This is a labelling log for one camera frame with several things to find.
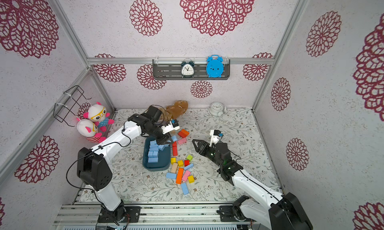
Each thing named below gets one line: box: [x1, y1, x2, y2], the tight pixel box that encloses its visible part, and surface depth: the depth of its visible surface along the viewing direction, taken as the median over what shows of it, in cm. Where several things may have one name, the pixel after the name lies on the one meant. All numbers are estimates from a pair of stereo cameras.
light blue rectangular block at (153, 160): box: [148, 157, 159, 163], surface depth 93 cm
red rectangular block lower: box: [172, 147, 179, 157], surface depth 99 cm
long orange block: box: [176, 168, 184, 185], surface depth 88 cm
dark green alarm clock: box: [181, 61, 195, 79], surface depth 92 cm
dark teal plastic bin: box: [142, 136, 172, 172], surface depth 94 cm
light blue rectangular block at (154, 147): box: [149, 144, 159, 151], surface depth 98 cm
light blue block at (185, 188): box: [181, 182, 190, 195], surface depth 83 cm
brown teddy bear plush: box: [166, 100, 189, 120], surface depth 112 cm
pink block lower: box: [182, 170, 191, 182], surface depth 88 cm
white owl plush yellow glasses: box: [83, 101, 115, 133], surface depth 96 cm
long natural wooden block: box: [170, 162, 178, 174], surface depth 89 cm
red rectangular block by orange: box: [178, 131, 187, 139], surface depth 105 cm
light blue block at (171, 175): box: [166, 172, 177, 180], surface depth 87 cm
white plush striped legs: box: [76, 117, 106, 144], surface depth 87 cm
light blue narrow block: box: [183, 163, 194, 171], surface depth 90 cm
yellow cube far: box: [187, 175, 195, 184], surface depth 86 cm
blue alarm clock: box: [206, 54, 224, 78], surface depth 92 cm
